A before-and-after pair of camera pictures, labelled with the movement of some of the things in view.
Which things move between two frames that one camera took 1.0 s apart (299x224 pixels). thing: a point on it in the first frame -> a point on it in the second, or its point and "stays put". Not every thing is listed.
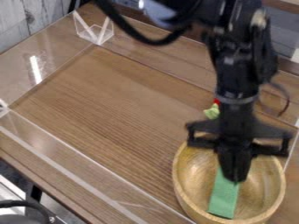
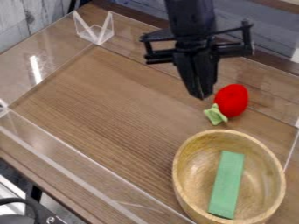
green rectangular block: x=223 y=195 stays put
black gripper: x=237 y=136 -> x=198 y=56
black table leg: x=36 y=192 stays put
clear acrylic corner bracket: x=98 y=34 stays put
